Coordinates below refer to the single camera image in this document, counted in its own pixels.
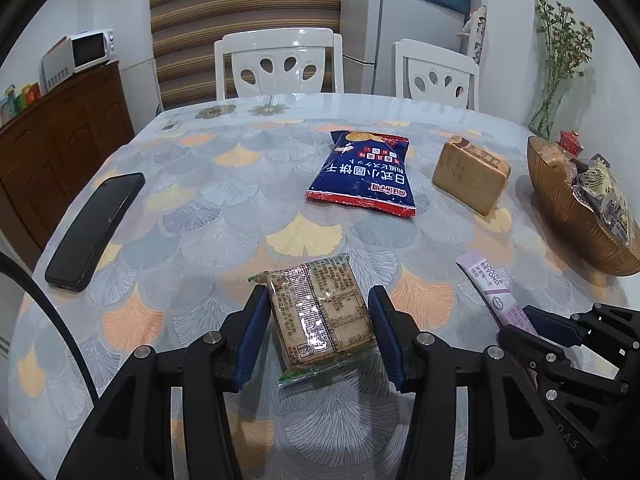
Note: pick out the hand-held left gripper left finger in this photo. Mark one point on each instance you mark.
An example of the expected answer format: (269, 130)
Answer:
(252, 332)

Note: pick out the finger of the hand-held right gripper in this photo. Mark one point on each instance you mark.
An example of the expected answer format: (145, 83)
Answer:
(525, 347)
(550, 325)

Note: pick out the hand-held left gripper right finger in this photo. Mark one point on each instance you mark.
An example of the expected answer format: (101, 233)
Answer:
(387, 335)

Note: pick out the clear cracker packet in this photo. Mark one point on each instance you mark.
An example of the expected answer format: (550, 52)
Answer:
(320, 310)

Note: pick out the purple stick sachet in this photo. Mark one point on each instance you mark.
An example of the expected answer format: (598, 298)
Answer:
(487, 280)

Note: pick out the brown ribbed bowl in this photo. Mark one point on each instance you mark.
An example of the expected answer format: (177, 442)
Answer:
(565, 215)

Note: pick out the orange biscuit packet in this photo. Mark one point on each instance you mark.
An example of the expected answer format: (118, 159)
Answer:
(552, 156)

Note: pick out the purple snack packet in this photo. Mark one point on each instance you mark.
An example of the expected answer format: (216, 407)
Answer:
(605, 200)

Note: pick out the blue snack packet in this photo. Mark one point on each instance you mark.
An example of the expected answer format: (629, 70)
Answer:
(365, 175)

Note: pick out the tan biscuit packet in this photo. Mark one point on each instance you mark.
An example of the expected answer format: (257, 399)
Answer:
(470, 175)

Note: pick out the red lidded teacup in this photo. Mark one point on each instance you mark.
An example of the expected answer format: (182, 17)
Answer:
(570, 141)

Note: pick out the black smartphone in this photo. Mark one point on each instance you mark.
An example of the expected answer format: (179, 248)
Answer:
(95, 230)

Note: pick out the glass vase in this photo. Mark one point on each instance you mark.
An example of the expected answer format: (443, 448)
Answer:
(545, 115)

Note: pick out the white chair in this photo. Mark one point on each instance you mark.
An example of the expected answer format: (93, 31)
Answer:
(435, 77)
(280, 65)

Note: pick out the brown wooden cabinet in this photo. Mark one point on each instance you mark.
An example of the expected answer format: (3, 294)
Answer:
(55, 150)

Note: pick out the glass vase dried flowers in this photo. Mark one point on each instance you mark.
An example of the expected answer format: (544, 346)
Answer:
(565, 30)

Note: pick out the white printed hanging cloth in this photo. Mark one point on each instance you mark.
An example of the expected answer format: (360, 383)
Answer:
(477, 35)

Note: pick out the white refrigerator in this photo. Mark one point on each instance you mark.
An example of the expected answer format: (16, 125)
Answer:
(370, 35)

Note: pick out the white microwave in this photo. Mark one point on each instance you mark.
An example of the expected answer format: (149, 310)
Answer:
(85, 52)

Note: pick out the striped window blind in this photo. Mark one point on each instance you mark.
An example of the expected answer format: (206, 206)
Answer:
(240, 5)

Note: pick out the colourful boxes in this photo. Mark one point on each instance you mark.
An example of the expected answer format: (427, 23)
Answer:
(20, 100)

